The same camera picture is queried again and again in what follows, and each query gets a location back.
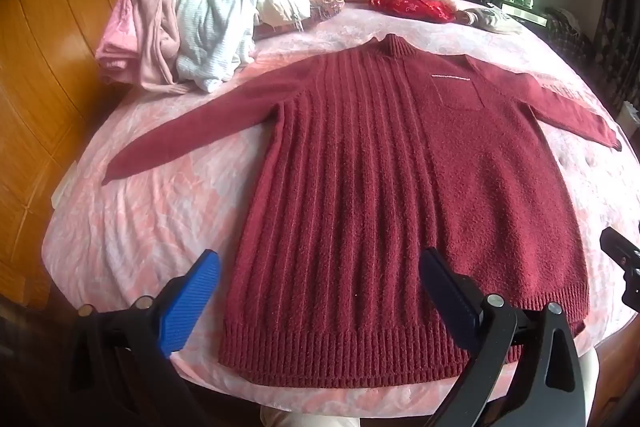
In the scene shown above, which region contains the pale pink garment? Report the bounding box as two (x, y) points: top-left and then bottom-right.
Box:
(95, 0), (193, 94)

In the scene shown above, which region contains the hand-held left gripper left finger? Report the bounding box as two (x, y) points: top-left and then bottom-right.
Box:
(70, 249), (221, 427)

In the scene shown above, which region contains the white ribbed garment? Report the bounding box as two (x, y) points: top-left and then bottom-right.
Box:
(169, 0), (307, 94)

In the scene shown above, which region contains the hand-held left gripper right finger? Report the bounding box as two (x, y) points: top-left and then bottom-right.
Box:
(419, 248), (588, 427)

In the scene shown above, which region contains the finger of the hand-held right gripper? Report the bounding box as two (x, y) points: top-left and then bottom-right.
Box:
(599, 227), (640, 310)

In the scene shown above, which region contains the cream fringed cloth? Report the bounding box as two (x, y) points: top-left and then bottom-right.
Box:
(254, 0), (312, 32)

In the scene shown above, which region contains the red printed cloth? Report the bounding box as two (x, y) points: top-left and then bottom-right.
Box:
(369, 0), (456, 24)

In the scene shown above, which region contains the grey printed cloth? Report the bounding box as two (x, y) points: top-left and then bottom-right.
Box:
(459, 6), (526, 35)

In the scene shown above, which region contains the dark red knit sweater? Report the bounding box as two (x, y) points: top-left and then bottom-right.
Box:
(101, 33), (623, 389)

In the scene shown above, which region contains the pink printed bedsheet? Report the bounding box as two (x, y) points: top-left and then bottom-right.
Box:
(42, 0), (640, 408)

